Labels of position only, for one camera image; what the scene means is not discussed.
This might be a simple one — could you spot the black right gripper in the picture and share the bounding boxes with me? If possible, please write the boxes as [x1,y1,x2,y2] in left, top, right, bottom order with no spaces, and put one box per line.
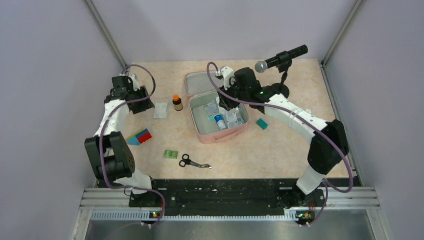
[218,78,250,112]

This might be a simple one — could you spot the white blue dropper bottle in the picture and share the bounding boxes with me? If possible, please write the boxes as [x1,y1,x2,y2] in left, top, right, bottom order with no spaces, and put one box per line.
[214,114,227,131]

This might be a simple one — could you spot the white sachet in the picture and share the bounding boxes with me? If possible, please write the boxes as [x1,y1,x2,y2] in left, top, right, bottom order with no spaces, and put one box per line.
[153,103,168,120]

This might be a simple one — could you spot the white gauze packet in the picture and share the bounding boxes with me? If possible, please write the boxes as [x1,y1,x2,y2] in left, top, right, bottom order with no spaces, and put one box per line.
[226,110,239,129]

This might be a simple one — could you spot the clear bag teal strip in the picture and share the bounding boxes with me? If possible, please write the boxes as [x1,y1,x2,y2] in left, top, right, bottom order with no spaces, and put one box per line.
[202,102,220,122]

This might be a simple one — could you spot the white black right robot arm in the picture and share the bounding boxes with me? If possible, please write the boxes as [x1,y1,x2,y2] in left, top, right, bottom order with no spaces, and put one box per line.
[214,66,350,206]

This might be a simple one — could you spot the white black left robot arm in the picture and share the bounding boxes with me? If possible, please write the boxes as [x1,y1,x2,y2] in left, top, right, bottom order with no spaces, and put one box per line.
[84,74,161,207]

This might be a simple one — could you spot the pink open medicine case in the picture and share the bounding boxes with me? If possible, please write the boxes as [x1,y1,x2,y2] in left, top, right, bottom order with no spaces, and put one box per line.
[184,71,249,145]

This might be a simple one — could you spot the teal small box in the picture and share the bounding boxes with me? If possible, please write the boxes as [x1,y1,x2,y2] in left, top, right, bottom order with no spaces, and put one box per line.
[256,118,269,130]

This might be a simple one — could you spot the black microphone on stand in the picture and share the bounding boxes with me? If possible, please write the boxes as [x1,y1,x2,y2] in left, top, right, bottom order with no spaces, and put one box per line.
[255,44,309,98]

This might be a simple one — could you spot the colourful toy block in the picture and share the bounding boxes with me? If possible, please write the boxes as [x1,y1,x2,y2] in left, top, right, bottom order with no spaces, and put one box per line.
[126,128,153,146]

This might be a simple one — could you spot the brown bottle orange cap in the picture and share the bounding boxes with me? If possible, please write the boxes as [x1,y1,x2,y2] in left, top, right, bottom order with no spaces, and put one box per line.
[172,94,184,112]

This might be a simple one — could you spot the green small packet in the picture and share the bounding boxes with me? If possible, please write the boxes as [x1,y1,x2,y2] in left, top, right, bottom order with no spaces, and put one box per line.
[163,150,179,160]

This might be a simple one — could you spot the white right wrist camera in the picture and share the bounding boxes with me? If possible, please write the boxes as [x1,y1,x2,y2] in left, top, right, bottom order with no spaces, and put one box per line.
[215,66,235,91]

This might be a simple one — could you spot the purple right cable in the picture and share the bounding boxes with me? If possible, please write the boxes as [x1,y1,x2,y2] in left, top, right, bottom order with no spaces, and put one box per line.
[206,61,355,228]

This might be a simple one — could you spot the black handled scissors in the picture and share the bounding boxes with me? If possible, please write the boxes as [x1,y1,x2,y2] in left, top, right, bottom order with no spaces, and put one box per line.
[179,154,212,169]

